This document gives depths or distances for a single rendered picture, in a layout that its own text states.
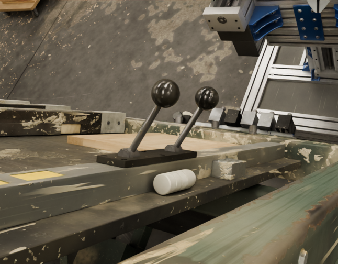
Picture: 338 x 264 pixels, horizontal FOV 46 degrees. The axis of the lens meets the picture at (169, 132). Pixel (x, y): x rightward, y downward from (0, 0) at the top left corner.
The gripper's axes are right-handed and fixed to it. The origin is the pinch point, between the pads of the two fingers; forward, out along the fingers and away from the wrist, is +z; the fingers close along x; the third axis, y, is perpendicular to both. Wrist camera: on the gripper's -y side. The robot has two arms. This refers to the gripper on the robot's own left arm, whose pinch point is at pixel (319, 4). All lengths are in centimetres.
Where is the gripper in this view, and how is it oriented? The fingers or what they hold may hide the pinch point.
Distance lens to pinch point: 82.1
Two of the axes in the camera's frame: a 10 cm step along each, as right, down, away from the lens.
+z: 1.8, 8.3, 5.2
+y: -5.4, 5.3, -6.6
